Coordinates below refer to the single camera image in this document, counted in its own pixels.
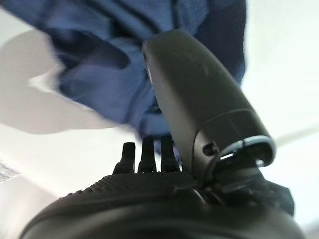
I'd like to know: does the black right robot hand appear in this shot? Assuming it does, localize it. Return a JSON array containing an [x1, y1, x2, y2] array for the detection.
[[19, 29, 307, 239]]

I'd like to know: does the navy blue garment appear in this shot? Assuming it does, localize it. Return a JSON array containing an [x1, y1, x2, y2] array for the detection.
[[2, 0, 248, 165]]

